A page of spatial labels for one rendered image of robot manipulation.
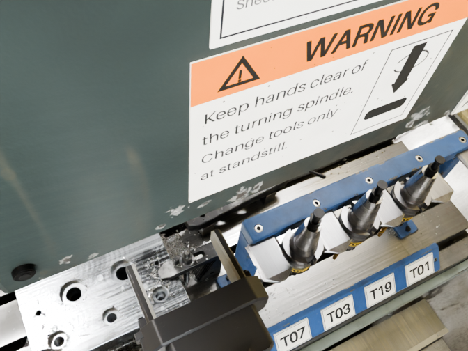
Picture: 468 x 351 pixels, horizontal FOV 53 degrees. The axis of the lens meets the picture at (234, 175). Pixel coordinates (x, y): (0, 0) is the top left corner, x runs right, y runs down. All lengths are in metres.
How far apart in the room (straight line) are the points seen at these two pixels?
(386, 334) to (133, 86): 1.14
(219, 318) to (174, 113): 0.26
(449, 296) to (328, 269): 0.41
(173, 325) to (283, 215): 0.38
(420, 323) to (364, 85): 1.10
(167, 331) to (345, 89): 0.26
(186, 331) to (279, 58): 0.27
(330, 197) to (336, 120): 0.52
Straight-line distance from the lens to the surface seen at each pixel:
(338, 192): 0.80
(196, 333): 0.42
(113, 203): 0.23
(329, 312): 1.01
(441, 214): 1.27
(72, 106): 0.17
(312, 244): 0.70
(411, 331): 1.31
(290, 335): 0.99
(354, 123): 0.29
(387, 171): 0.85
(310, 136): 0.27
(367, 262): 1.13
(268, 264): 0.73
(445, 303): 1.39
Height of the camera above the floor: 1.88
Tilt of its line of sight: 57 degrees down
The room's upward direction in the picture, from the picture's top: 9 degrees clockwise
